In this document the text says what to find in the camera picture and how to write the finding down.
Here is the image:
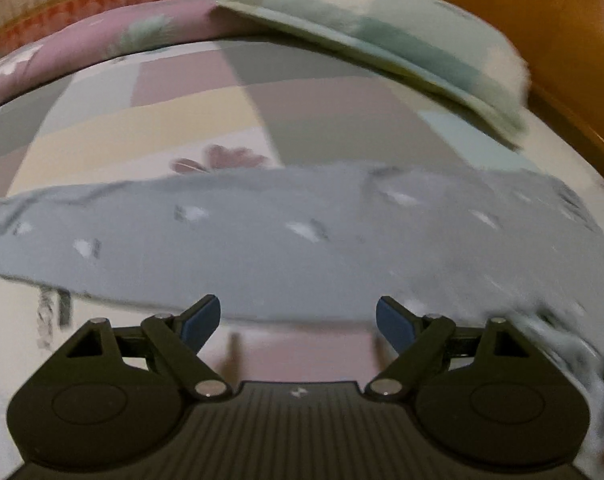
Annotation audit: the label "grey patterned pyjama trousers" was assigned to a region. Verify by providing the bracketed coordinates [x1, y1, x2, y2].
[0, 162, 604, 453]

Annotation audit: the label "checked patchwork bed sheet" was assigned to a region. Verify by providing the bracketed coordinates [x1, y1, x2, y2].
[0, 37, 604, 479]

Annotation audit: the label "checked pastel pillow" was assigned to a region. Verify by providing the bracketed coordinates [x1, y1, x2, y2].
[216, 0, 530, 146]

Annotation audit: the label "purple floral rolled quilt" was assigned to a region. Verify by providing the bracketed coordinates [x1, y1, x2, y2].
[0, 0, 265, 106]

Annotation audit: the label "wooden headboard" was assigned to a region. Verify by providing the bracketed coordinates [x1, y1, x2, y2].
[446, 0, 604, 177]

